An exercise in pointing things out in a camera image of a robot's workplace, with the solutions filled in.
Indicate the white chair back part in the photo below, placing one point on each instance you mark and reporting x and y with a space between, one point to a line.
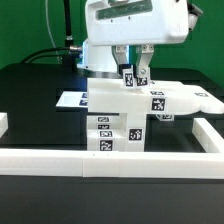
161 97

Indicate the white U-shaped fence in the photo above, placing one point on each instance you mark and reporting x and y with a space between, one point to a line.
206 165

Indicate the white chair seat part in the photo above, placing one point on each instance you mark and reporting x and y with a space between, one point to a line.
134 126

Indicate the white marker sheet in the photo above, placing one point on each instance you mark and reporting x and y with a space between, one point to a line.
73 99

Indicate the black vertical cable post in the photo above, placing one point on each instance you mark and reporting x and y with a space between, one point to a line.
68 32

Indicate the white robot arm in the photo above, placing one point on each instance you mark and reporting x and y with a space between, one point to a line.
100 58

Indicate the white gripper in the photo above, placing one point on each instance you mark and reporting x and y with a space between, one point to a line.
136 22

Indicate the white block at left edge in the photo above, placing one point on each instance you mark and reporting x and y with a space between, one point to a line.
3 123

